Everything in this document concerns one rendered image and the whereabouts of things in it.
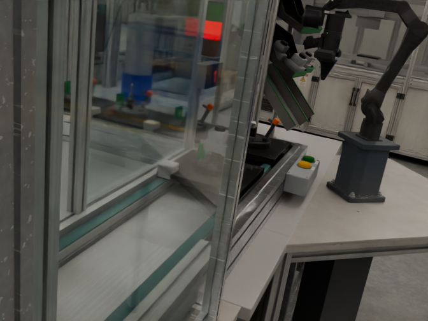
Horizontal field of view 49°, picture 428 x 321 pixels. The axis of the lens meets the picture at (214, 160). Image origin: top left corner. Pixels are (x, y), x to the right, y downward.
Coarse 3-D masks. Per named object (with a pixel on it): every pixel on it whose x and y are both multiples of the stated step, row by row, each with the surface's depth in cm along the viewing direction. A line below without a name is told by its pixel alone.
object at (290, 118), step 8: (272, 64) 191; (272, 72) 191; (272, 80) 192; (280, 80) 190; (264, 88) 181; (272, 88) 179; (280, 88) 191; (288, 88) 189; (272, 96) 180; (280, 96) 190; (288, 96) 190; (272, 104) 181; (280, 104) 179; (288, 104) 191; (296, 104) 189; (280, 112) 180; (288, 112) 178; (296, 112) 190; (280, 120) 180; (288, 120) 179; (296, 120) 190; (304, 120) 189; (288, 128) 179
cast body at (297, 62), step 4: (292, 56) 178; (296, 56) 177; (300, 56) 177; (304, 56) 177; (284, 60) 182; (288, 60) 180; (292, 60) 179; (296, 60) 178; (300, 60) 177; (304, 60) 177; (288, 64) 180; (292, 64) 179; (296, 64) 178; (300, 64) 177; (304, 64) 180; (292, 68) 179; (296, 68) 178; (300, 68) 177; (304, 68) 180
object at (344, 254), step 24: (288, 264) 126; (312, 264) 172; (336, 264) 161; (360, 264) 165; (312, 288) 172; (336, 288) 165; (360, 288) 169; (264, 312) 131; (312, 312) 172; (336, 312) 169
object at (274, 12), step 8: (272, 8) 169; (272, 16) 170; (272, 24) 170; (272, 32) 171; (272, 40) 173; (264, 56) 174; (264, 64) 176; (264, 72) 176; (264, 80) 177; (256, 104) 180; (256, 112) 182; (256, 120) 182; (272, 136) 215
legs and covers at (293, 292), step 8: (296, 264) 170; (288, 280) 171; (296, 280) 232; (288, 288) 172; (296, 288) 227; (288, 296) 172; (296, 296) 219; (288, 304) 178; (280, 312) 175; (288, 312) 207; (240, 320) 96; (280, 320) 176; (288, 320) 202
